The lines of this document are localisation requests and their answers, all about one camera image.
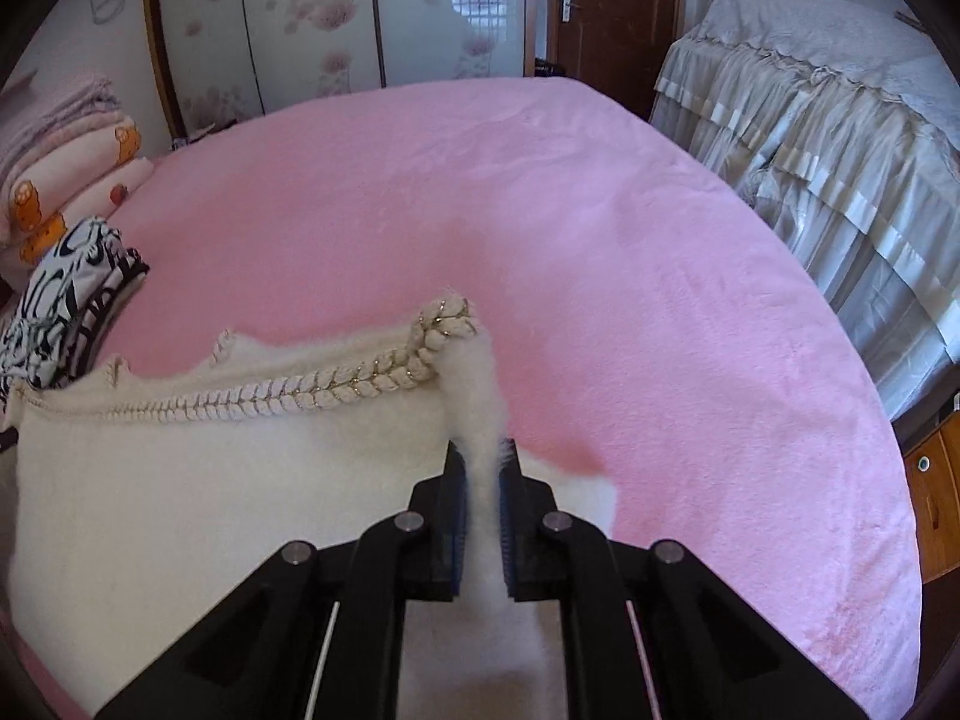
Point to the white fuzzy cardigan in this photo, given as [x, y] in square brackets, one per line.
[142, 502]

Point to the grey ruffled furniture cover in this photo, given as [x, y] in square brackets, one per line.
[838, 125]

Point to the floral sliding wardrobe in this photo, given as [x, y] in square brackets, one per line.
[220, 62]

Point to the wooden drawer cabinet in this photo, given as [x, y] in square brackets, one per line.
[932, 472]

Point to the black white graffiti garment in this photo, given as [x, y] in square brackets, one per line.
[72, 298]

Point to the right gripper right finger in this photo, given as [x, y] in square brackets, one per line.
[650, 632]

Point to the pink bed blanket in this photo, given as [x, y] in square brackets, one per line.
[719, 401]

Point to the grey pink folded blanket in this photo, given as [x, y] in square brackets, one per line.
[34, 124]

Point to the pink bear print quilt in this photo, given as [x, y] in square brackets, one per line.
[86, 168]

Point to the brown wooden door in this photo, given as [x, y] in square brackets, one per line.
[614, 46]

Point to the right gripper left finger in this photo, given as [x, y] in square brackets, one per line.
[315, 633]

